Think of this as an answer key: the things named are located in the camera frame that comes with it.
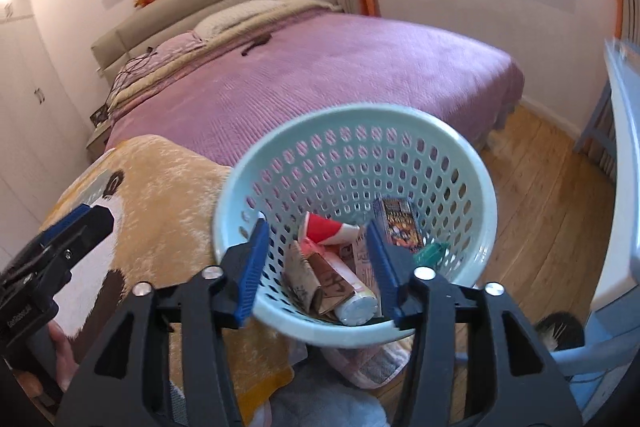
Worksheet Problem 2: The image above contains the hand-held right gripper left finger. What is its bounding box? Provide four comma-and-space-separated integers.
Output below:
60, 217, 271, 427

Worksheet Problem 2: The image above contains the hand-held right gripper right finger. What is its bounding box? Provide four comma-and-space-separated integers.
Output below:
365, 219, 583, 427

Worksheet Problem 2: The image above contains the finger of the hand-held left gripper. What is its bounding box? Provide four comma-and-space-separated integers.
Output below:
39, 205, 116, 268

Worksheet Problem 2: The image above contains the pink yogurt drink bottle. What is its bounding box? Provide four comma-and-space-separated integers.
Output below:
300, 239, 378, 327

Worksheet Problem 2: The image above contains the tiger print cardboard box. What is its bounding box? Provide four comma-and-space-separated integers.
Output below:
372, 198, 423, 253

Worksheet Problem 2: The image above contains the green packet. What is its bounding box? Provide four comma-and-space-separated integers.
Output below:
412, 242, 446, 268

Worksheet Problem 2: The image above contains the brown carton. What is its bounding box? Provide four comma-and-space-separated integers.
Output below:
282, 241, 356, 323

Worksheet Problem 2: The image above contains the red paper cup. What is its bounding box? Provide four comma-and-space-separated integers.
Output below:
298, 212, 363, 248

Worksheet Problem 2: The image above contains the mint green plastic basket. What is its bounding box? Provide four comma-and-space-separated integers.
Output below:
212, 103, 497, 349

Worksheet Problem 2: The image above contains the person's left hand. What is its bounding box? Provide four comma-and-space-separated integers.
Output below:
50, 324, 78, 390

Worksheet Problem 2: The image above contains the beige nightstand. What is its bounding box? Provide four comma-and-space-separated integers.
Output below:
86, 127, 113, 162

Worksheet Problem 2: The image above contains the pink quilted mat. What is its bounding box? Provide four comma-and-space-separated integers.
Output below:
322, 337, 416, 390

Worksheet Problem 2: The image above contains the grey cloth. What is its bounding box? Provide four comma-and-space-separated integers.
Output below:
250, 352, 391, 427

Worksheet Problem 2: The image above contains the black furry slipper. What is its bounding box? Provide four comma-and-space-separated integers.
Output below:
535, 313, 586, 353

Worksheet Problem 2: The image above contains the bed with pink bedspread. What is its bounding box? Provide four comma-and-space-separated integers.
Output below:
105, 0, 526, 168

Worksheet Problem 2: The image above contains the pink pillow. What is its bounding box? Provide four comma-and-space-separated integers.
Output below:
150, 32, 206, 62

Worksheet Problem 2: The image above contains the small black object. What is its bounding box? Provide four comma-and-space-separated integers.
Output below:
241, 34, 272, 56

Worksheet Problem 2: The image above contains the beige patterned pillow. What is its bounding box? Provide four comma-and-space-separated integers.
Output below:
194, 0, 286, 38

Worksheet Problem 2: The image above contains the beige padded headboard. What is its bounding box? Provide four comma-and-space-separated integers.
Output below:
91, 0, 301, 85

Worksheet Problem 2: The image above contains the beige folded quilt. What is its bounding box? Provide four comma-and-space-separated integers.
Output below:
107, 0, 346, 118

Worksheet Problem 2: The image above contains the black cable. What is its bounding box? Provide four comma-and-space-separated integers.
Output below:
107, 47, 158, 108

